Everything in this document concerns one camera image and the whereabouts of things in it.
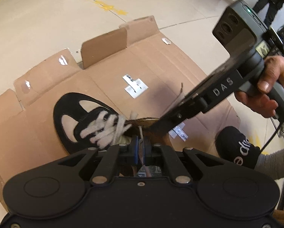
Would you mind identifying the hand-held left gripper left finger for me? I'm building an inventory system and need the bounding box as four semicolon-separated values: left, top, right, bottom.
58;135;139;186

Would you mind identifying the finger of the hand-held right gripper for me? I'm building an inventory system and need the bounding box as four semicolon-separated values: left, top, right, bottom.
153;94;207;134

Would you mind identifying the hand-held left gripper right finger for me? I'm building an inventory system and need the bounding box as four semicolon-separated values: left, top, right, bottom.
141;138;225;186

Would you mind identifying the white shoelace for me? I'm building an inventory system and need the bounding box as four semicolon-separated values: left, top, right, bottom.
80;83;184;171

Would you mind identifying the black and white shoe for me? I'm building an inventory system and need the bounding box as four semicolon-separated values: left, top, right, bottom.
53;93;171;178

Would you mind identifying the person's right hand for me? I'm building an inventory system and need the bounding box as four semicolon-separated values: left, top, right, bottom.
234;55;284;119

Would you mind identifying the white shipping label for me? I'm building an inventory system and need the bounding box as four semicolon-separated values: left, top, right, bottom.
169;123;189;141
122;74;149;99

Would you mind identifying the black object white mark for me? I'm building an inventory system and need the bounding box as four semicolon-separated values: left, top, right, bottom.
214;126;261;170

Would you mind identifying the flattened cardboard box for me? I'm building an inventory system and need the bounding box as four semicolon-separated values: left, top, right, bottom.
0;15;241;209

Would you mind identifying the black cable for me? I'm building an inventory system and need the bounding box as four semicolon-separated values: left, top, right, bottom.
259;26;284;156

